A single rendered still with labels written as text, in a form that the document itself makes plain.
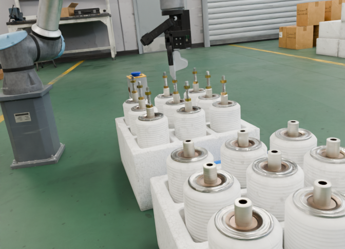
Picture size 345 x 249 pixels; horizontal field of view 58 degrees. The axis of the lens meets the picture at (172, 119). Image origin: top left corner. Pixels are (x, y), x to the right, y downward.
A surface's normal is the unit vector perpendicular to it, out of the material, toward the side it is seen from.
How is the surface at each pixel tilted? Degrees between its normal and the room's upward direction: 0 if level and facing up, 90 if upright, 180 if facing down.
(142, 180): 90
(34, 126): 90
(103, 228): 0
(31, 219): 0
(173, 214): 0
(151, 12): 90
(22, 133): 90
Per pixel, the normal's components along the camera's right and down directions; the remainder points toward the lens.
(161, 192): -0.09, -0.95
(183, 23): -0.06, 0.30
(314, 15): 0.16, 0.28
